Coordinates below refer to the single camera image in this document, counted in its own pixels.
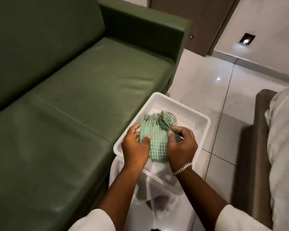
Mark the person's right hand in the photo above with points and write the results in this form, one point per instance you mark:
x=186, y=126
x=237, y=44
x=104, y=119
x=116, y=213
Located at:
x=183, y=149

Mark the person's left hand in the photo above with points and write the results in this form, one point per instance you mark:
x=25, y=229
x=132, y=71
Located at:
x=133, y=151

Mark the person's right thumb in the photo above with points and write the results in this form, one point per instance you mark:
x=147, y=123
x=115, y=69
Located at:
x=170, y=137

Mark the person's left thumb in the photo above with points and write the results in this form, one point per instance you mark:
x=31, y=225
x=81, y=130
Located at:
x=144, y=140

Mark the green checkered cloth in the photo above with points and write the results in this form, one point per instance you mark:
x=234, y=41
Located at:
x=156, y=141

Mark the person's left forearm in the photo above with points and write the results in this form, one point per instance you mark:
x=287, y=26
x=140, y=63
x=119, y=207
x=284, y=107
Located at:
x=121, y=190

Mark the person's right forearm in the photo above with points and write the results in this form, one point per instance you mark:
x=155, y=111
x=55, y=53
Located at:
x=200, y=192

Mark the white plastic tray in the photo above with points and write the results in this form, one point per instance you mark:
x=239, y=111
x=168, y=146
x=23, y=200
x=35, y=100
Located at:
x=190, y=120

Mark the white cloth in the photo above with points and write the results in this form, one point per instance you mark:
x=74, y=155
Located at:
x=159, y=206

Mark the green leather sofa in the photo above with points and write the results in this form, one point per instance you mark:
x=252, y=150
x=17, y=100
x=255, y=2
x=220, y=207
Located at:
x=69, y=98

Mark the white left shirt sleeve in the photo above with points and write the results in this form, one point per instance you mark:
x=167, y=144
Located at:
x=94, y=222

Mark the white shirt sleeve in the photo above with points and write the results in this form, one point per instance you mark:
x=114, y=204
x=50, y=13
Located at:
x=94, y=222
x=240, y=220

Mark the white right shirt sleeve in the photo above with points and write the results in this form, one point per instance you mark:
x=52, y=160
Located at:
x=240, y=220

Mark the white bed sheet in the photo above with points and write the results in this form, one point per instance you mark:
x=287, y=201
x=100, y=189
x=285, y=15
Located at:
x=285, y=153

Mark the brown wooden door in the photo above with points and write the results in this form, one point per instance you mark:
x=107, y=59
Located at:
x=202, y=21

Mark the brown bed frame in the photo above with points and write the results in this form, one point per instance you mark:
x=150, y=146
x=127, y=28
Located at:
x=255, y=153

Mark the recessed wall light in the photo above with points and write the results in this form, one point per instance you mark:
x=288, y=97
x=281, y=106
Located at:
x=247, y=39

